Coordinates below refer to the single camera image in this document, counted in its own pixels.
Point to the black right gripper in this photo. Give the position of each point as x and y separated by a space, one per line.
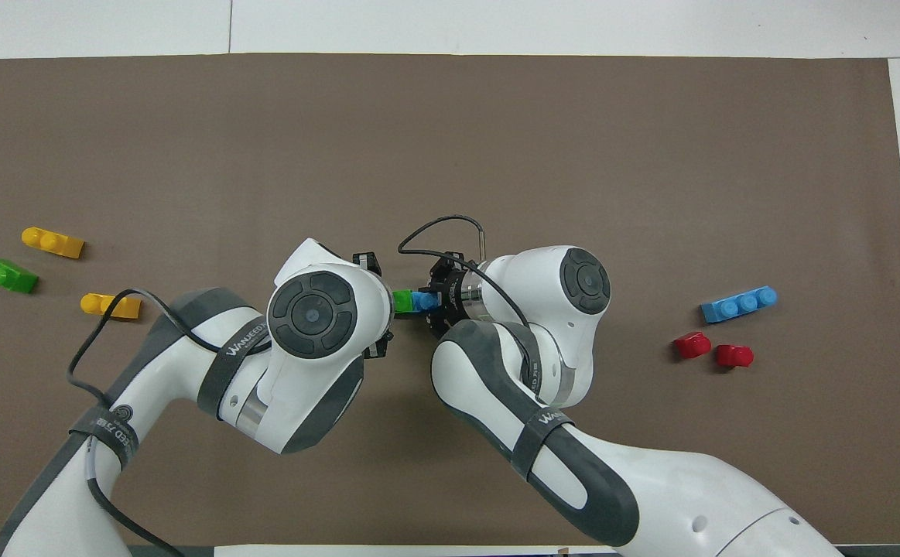
453 298

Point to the green two-stud toy brick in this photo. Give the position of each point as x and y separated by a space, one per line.
5 275
402 302

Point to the blue three-stud toy brick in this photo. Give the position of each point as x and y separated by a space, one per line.
737 305
425 301

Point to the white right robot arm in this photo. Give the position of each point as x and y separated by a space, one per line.
573 286

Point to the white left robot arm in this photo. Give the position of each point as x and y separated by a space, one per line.
318 309

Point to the brown table mat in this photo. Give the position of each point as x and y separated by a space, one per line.
450 139

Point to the red one-stud toy brick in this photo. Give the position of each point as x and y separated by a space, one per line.
734 356
692 345

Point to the yellow two-stud toy brick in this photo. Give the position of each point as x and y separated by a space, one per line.
53 242
111 307

